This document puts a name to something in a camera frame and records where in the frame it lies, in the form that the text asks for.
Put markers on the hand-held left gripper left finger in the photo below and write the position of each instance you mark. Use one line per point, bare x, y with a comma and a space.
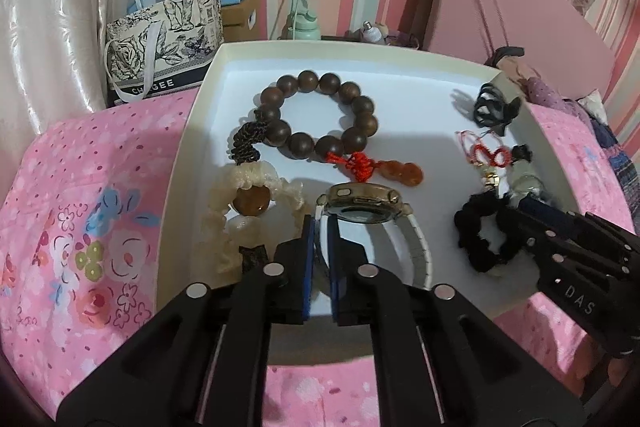
309, 257

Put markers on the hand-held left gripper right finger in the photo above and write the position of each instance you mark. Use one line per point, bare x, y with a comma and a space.
334, 257

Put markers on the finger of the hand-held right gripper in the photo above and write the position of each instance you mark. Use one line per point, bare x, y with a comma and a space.
525, 232
550, 212

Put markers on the black scrunchie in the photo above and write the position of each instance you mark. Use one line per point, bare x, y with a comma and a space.
470, 217

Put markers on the white shallow tray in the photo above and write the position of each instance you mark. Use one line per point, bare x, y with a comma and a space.
400, 117

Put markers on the blue patterned cloth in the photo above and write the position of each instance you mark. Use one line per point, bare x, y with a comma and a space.
617, 162

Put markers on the red knot orange gourd pendant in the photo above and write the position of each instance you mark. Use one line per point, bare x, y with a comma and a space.
400, 172

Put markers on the purple dotted cloth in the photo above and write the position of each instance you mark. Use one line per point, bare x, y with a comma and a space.
555, 97

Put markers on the black hair claw clip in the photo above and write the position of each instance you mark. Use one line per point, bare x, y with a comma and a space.
492, 109

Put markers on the white cloth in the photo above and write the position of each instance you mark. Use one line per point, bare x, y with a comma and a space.
595, 101

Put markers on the brown clothing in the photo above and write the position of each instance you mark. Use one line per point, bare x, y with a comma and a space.
517, 69

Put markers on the black cloth item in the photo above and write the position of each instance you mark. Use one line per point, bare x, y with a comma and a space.
505, 54

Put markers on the pink foam board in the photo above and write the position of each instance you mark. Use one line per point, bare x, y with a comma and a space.
510, 7

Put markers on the pink plastic basket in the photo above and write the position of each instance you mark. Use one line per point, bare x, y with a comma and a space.
405, 42

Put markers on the small white bottle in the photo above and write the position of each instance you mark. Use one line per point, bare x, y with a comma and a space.
372, 31

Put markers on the pale green bottle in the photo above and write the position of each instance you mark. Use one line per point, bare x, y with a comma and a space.
304, 27

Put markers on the pink floral blanket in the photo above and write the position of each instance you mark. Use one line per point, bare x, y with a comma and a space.
75, 207

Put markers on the cardboard box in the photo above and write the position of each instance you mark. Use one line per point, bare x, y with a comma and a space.
242, 14

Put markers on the printed canvas tote bag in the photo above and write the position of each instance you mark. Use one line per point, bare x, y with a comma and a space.
165, 42

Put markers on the cream satin curtain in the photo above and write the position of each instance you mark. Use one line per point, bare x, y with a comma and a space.
60, 32

